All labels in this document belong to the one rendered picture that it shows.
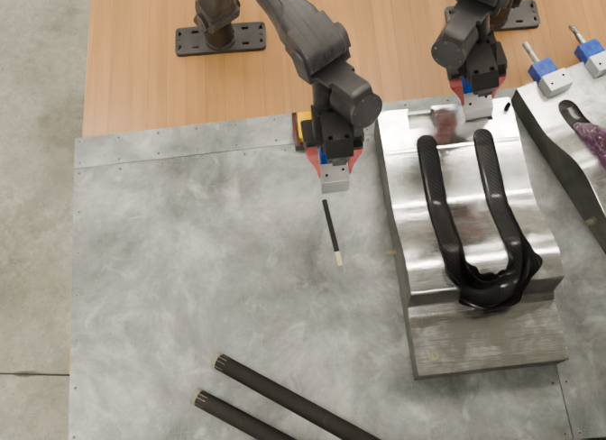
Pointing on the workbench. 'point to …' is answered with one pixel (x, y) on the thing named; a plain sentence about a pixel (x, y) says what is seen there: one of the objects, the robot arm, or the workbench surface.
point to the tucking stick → (332, 233)
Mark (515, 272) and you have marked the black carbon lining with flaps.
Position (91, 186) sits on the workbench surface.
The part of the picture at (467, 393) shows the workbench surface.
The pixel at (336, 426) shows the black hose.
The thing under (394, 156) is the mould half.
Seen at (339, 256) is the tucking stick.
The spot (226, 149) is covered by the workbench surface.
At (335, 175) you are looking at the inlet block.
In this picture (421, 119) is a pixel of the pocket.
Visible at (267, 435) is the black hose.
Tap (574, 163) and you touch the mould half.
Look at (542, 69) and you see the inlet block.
